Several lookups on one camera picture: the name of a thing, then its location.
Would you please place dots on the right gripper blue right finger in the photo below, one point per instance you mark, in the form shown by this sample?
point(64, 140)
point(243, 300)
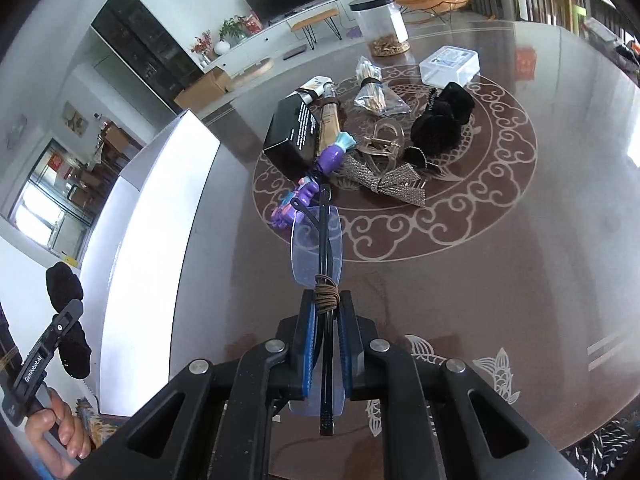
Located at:
point(353, 357)

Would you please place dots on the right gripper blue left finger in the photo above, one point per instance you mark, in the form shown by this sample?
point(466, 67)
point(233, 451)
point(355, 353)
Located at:
point(302, 346)

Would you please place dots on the clear blue hair clip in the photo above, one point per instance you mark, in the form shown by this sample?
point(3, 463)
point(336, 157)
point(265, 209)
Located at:
point(316, 260)

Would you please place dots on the black fuzzy scrunchie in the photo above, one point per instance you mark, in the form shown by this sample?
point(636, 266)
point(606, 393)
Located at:
point(63, 286)

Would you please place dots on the white sunscreen tube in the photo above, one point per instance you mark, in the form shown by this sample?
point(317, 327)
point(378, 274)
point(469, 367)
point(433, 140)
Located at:
point(313, 89)

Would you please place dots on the person left hand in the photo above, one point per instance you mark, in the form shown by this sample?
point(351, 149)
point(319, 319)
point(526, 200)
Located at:
point(58, 437)

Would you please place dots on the purple toy figure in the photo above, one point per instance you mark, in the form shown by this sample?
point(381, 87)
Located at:
point(330, 160)

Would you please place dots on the white storage box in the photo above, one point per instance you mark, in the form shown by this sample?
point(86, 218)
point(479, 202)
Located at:
point(132, 266)

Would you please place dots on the rhinestone bow hair clip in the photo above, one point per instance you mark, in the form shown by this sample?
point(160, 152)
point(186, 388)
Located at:
point(400, 183)

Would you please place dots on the black rectangular box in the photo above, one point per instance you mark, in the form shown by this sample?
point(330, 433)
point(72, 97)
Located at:
point(292, 138)

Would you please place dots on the clear amber hair claw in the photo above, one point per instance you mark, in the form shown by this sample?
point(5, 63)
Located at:
point(381, 150)

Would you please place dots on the black fuzzy hair accessory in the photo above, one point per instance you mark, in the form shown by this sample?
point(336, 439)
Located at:
point(438, 130)

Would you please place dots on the cotton swab bag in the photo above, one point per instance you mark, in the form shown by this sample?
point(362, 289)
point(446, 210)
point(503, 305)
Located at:
point(373, 95)

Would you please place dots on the cardboard box on floor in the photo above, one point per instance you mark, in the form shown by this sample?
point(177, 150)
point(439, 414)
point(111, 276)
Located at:
point(206, 90)

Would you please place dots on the red flowers white vase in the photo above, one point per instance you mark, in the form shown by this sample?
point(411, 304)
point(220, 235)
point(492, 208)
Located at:
point(206, 49)

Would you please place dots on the white plastic swab box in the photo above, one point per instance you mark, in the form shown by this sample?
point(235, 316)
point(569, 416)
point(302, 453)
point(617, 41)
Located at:
point(449, 64)

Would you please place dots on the small wooden bench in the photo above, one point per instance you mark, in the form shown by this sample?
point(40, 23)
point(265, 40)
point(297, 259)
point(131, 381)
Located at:
point(306, 26)

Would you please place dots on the potted plant by vase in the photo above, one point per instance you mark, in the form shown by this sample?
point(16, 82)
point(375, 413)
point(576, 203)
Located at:
point(238, 28)

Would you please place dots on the black display cabinet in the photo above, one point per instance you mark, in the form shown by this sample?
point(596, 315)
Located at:
point(131, 30)

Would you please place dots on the clear jar with black lid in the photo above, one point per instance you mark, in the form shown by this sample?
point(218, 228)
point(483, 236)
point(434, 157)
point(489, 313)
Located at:
point(382, 26)

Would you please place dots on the white tv cabinet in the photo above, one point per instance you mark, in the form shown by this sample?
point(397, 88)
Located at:
point(276, 39)

